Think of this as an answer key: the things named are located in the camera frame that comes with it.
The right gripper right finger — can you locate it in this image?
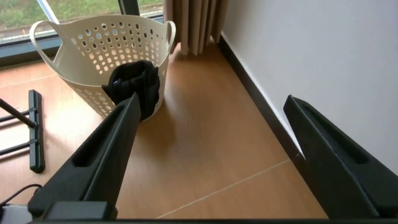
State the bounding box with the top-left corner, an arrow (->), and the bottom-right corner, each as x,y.
283,95 -> 398,218

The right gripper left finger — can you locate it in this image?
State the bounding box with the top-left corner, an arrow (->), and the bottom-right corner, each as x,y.
27,92 -> 142,218

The black garment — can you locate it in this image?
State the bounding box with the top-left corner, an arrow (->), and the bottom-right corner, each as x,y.
101,60 -> 161,122

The black clothes rack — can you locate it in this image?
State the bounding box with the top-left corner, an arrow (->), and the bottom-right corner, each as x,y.
0,89 -> 46,174

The white laundry basket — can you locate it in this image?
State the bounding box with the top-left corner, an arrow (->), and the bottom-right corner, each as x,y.
29,14 -> 177,121

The window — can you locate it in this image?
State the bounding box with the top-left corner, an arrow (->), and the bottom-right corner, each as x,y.
0,0 -> 165,68

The beige curtain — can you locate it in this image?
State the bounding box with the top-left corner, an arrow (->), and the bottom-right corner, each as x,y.
164,0 -> 229,56

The black cable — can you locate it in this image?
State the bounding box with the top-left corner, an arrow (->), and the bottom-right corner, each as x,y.
0,183 -> 43,208

